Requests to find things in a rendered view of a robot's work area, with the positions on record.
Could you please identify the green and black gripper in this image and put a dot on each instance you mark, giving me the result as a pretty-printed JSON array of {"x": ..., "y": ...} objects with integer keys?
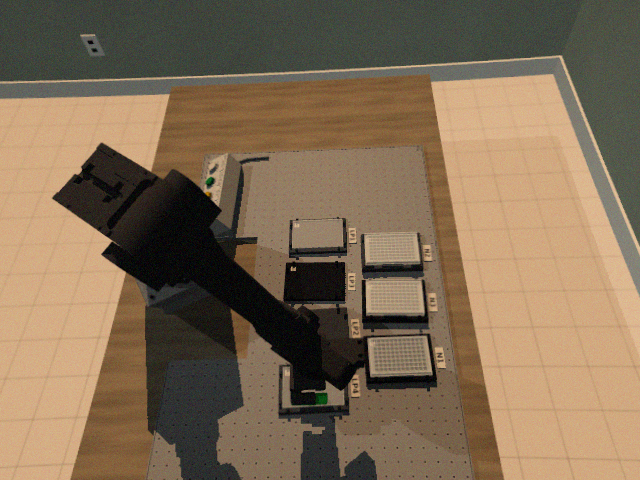
[{"x": 299, "y": 382}]

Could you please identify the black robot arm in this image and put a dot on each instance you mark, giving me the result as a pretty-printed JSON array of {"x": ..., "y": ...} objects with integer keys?
[{"x": 168, "y": 225}]

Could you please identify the white plate lid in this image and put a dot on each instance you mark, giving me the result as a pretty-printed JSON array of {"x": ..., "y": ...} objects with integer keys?
[{"x": 394, "y": 296}]

